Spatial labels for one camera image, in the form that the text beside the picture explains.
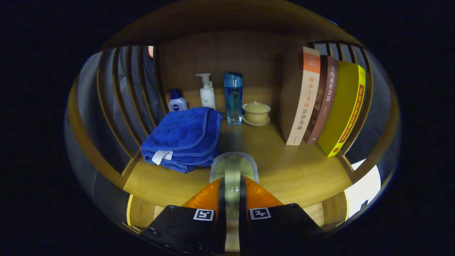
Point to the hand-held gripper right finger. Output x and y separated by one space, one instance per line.
243 231

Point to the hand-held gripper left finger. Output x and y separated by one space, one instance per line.
221 227

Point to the wooden countertop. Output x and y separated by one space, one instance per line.
284 167

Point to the wooden cabinet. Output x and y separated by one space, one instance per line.
220 53

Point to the blue folded towel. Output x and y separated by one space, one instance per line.
181 135

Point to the beige lidded teacup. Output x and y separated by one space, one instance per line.
256 113

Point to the small black block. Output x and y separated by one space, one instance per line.
363 204

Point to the blue glass bottle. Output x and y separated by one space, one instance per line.
233 103

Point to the small white blue-capped bottle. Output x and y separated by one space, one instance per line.
177 104

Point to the white pump bottle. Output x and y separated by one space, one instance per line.
207 96

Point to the beige orange-topped book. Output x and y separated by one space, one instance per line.
305 99

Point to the brown book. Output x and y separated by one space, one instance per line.
325 99

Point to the yellow book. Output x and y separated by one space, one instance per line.
341 110

